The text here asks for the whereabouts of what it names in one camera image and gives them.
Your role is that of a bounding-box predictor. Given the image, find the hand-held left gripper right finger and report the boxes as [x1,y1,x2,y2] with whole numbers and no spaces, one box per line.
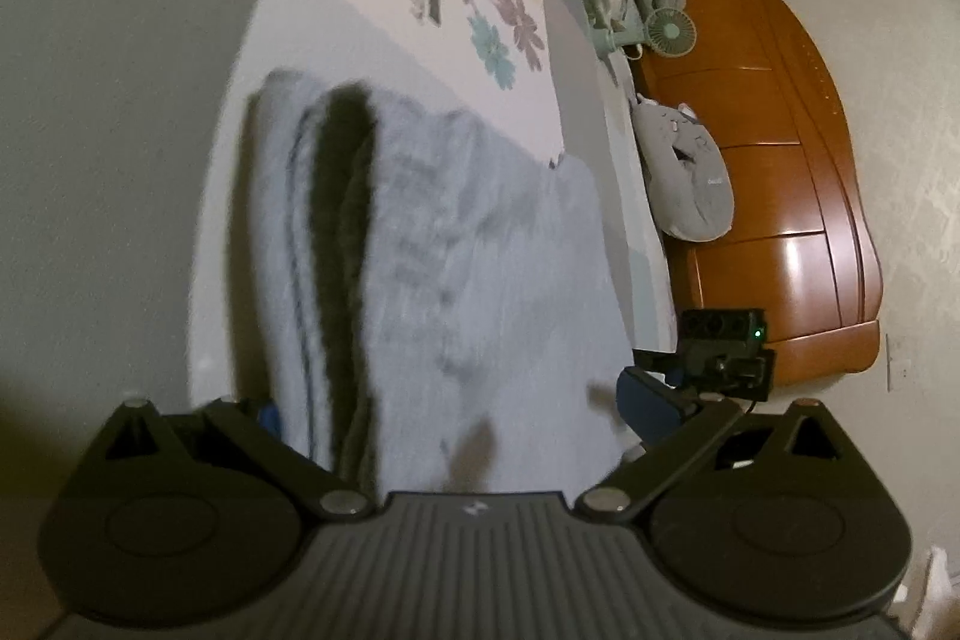
[576,366,863,525]

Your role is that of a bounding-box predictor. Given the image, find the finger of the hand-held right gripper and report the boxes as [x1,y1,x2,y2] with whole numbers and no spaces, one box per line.
[632,347,683,386]

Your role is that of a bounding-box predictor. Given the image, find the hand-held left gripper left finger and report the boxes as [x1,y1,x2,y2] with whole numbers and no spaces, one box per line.
[90,396,376,525]

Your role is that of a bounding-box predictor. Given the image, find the grey drawstring sweatpants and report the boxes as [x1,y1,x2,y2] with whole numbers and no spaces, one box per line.
[246,68,638,498]

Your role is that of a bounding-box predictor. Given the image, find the grey plush cushion with hole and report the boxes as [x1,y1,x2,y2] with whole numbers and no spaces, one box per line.
[630,94,734,244]

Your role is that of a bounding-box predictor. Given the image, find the wooden bed headboard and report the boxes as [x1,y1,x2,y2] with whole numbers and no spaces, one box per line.
[628,0,882,390]

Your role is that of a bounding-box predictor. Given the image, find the green handheld fan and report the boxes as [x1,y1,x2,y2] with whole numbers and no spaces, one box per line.
[596,6,698,58]

